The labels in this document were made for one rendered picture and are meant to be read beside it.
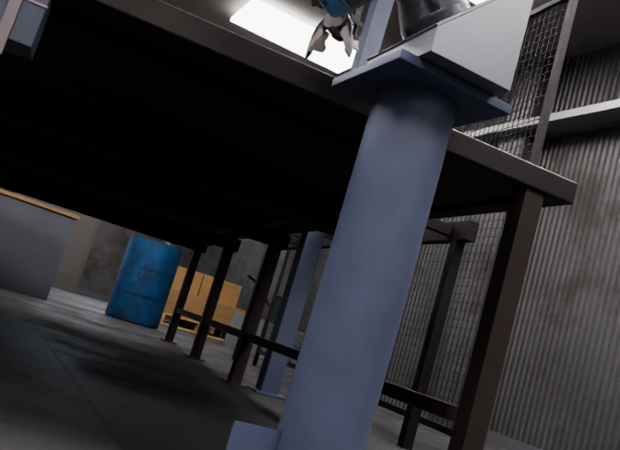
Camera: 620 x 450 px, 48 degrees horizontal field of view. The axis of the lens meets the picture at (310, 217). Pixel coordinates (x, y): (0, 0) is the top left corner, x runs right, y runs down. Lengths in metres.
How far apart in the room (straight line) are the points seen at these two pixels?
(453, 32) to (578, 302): 3.83
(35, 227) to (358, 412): 5.37
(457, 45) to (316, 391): 0.67
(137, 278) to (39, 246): 0.99
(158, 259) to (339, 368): 5.68
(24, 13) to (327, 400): 0.94
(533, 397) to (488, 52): 3.94
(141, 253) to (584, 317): 4.04
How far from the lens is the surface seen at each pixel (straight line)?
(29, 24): 1.52
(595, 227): 5.13
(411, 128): 1.36
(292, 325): 3.65
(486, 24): 1.38
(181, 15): 1.58
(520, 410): 5.17
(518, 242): 1.86
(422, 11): 1.48
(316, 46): 2.01
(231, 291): 9.49
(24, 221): 6.46
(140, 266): 6.91
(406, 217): 1.33
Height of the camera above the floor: 0.32
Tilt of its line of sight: 9 degrees up
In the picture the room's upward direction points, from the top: 17 degrees clockwise
